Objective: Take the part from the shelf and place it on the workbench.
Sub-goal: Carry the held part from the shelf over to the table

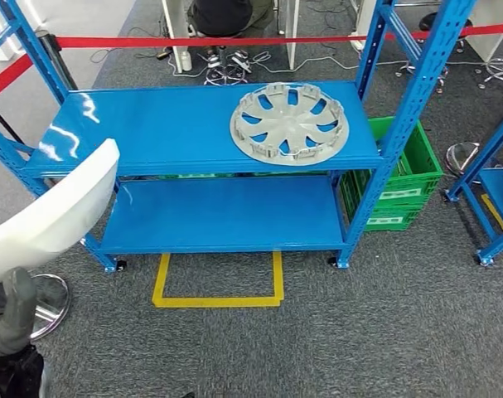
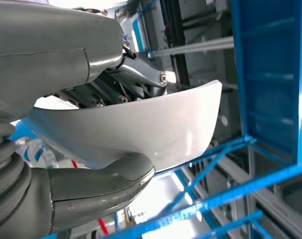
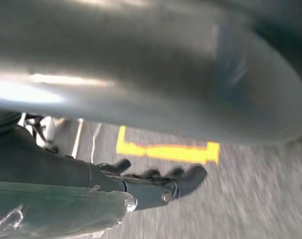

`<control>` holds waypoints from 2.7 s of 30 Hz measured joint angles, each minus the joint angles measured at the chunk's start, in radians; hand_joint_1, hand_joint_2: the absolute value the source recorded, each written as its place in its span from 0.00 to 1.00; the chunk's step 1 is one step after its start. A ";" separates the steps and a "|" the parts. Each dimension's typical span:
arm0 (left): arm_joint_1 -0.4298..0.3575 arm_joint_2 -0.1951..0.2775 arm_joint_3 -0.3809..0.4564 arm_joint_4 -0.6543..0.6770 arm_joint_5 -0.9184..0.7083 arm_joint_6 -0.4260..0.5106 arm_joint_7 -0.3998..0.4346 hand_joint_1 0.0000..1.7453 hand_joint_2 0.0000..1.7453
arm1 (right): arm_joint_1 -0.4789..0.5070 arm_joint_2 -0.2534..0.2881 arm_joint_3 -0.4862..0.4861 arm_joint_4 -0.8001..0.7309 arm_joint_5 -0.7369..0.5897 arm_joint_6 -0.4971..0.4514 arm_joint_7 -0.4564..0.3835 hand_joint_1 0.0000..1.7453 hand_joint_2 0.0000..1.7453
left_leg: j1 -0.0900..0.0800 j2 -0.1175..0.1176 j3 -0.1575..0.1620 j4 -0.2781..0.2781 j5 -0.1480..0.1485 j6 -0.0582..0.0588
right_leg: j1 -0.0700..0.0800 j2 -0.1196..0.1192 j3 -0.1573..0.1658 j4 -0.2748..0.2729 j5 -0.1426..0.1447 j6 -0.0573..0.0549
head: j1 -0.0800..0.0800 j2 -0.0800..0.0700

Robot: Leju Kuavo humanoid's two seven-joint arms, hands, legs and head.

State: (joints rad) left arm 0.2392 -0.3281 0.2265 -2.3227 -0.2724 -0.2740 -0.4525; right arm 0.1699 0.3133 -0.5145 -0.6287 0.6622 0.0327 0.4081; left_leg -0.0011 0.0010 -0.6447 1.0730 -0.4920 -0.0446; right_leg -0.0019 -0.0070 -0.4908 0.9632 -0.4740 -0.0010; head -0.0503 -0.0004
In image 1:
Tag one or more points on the blue metal shelf rack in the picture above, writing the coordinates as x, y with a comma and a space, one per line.
172, 121
499, 192

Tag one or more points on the white power strip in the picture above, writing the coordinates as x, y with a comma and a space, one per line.
357, 42

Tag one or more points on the person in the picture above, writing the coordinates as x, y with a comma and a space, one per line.
221, 16

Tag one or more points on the green plastic crate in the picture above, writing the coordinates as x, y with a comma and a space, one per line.
354, 192
416, 165

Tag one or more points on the red barrier belt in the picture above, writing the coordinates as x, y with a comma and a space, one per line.
193, 42
6, 77

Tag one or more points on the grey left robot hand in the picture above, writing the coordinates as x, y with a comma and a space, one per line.
21, 296

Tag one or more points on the grey wheel hubcap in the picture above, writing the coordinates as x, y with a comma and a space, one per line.
292, 129

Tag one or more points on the yellow floor tape square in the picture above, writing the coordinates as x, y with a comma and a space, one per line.
218, 302

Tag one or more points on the white plastic body part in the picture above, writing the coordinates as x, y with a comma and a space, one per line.
48, 219

